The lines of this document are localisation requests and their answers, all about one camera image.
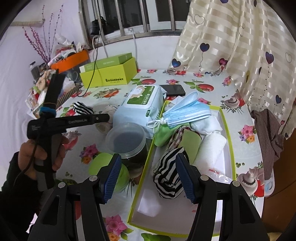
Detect light green cloth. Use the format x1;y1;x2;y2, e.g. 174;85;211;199
154;125;180;147

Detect white towel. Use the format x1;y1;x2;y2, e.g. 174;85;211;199
193;133;227;173

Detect white tray green rim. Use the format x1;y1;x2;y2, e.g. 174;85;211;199
127;100;237;239

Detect black white striped sock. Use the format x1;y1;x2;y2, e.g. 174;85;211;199
152;147;189;199

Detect green towel with patterned trim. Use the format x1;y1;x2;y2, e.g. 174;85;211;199
166;126;202;165

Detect blue face mask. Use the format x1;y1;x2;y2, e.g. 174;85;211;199
146;91;211;133

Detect grey white socks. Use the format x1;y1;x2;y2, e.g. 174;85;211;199
190;114;223;135

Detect person's left hand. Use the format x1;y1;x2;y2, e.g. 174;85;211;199
17;135;70;180

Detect small striped sock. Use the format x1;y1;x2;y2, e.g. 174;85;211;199
73;101;94;115

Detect striped tray of toiletries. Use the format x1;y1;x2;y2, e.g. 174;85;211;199
26;78;83;119

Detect clear lidded plastic tub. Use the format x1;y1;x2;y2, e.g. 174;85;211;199
105;123;148;171

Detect green round plastic container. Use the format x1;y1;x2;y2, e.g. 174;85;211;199
88;152;131;194

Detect wet wipes pack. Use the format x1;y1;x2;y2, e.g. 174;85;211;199
113;85;164;139

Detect lime green cardboard box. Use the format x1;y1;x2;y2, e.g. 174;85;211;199
80;57;137;88

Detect green flat carton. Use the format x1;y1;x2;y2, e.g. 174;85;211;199
79;53;132;73

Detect orange storage box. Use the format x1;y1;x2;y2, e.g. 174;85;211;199
50;49;89;73

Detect purple decorative branches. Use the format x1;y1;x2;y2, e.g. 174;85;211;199
22;4;64;63

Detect black smartphone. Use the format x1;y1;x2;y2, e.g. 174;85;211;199
160;84;186;97

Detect brown checked cloth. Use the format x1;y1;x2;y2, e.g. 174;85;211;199
251;109;284;180

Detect black charger on sill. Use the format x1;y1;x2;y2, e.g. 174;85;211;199
90;16;109;36

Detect metal window bars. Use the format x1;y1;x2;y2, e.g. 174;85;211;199
78;0;191;46

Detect cream curtain with hearts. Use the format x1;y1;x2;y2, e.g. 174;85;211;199
168;0;295;138

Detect black power cable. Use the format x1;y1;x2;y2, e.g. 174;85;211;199
77;16;102;98

